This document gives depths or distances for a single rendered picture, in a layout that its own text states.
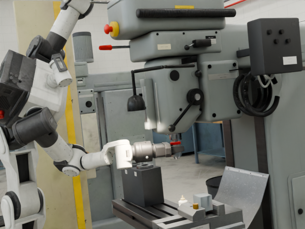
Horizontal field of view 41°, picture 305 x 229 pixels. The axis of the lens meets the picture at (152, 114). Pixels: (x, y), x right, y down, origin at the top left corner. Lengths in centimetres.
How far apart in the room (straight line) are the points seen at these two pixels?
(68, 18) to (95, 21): 940
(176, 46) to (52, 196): 206
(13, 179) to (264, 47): 130
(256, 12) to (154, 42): 613
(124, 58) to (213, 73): 981
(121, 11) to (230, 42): 50
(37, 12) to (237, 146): 202
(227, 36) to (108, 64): 958
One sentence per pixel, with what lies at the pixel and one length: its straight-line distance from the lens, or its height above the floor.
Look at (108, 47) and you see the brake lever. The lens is 175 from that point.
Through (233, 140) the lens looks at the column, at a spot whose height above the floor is 122.
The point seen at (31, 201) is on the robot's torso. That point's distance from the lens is 210.
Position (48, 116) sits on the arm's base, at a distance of 167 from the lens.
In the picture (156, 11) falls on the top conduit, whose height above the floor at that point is 179.
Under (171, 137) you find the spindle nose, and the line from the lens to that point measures 174.
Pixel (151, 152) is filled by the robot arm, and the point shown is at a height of 124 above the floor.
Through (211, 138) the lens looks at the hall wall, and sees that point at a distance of 903.
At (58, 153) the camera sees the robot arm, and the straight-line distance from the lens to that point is 178.
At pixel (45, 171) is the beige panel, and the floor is 96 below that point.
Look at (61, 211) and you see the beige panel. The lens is 343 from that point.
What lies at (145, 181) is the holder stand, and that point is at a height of 105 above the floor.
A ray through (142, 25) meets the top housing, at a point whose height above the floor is 175.
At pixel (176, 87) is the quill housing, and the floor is 150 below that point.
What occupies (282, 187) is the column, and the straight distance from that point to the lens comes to 190.
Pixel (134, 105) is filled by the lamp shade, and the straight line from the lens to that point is 157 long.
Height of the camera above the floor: 149
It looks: 3 degrees down
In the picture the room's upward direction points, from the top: 6 degrees counter-clockwise
